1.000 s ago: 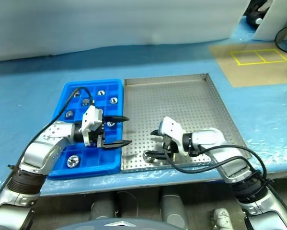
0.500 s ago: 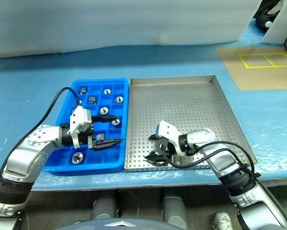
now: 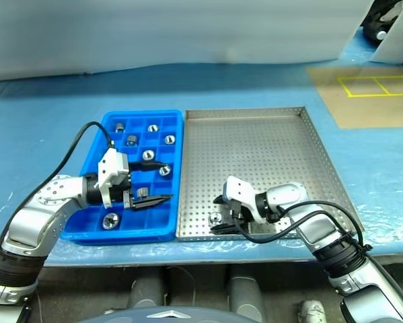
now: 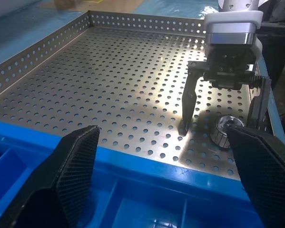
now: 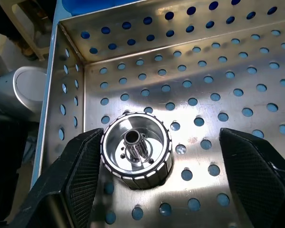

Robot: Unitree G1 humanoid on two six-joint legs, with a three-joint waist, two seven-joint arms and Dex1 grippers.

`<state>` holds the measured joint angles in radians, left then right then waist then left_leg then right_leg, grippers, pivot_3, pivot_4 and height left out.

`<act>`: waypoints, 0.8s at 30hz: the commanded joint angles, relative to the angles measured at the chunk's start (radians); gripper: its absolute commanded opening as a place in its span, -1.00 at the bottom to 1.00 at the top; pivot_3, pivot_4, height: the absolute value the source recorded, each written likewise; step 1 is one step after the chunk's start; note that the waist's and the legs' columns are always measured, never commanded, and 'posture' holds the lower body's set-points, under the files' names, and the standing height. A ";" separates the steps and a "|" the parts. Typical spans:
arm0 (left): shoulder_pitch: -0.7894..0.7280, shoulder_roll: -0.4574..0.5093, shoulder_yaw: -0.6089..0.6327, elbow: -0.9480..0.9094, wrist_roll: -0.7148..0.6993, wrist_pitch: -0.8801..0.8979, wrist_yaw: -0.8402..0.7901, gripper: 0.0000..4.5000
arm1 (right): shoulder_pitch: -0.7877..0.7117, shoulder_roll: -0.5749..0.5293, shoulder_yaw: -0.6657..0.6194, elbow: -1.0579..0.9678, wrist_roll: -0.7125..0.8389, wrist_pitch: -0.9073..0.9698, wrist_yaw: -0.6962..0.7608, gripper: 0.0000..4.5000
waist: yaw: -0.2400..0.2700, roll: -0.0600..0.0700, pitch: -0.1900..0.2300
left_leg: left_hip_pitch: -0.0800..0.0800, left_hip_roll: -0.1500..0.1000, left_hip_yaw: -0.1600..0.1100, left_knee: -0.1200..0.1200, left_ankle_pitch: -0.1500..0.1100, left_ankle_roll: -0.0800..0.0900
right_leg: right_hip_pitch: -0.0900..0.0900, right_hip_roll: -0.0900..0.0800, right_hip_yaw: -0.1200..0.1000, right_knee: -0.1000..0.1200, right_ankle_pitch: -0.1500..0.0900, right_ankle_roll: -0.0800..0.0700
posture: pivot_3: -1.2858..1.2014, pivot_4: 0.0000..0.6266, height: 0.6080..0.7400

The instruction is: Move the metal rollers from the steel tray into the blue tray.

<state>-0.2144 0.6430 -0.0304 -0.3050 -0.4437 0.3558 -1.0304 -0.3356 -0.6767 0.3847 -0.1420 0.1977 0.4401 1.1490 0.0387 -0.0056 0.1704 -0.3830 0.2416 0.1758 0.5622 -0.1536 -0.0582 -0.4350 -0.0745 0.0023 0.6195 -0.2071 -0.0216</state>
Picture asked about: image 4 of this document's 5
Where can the brown cardboard mat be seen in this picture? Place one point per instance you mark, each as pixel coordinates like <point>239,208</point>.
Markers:
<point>113,5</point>

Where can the perforated steel tray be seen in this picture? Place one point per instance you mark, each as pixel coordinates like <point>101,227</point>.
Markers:
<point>109,83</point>

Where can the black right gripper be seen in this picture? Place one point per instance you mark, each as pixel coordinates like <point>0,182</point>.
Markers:
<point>230,69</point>

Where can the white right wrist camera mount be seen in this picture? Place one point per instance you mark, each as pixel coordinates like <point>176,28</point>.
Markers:
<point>232,16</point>

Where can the metal roller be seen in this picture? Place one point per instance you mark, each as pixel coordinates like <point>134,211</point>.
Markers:
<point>222,135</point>

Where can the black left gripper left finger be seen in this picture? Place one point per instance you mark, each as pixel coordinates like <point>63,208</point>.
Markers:
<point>71,180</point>

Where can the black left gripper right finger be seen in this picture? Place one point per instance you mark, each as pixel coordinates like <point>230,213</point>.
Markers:
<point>268,180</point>

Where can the blue compartment plastic tray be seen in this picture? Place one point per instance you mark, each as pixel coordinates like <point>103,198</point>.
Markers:
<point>156,190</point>

